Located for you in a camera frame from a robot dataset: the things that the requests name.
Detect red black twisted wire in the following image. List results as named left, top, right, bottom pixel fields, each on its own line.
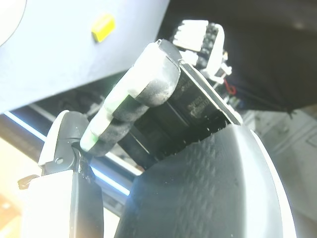
left=222, top=78, right=237, bottom=96

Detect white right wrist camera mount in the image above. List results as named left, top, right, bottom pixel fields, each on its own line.
left=212, top=51, right=233, bottom=84

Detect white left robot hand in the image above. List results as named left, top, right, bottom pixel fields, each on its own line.
left=17, top=39, right=296, bottom=238

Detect yellow rectangular block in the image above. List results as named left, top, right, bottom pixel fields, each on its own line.
left=91, top=14, right=116, bottom=43

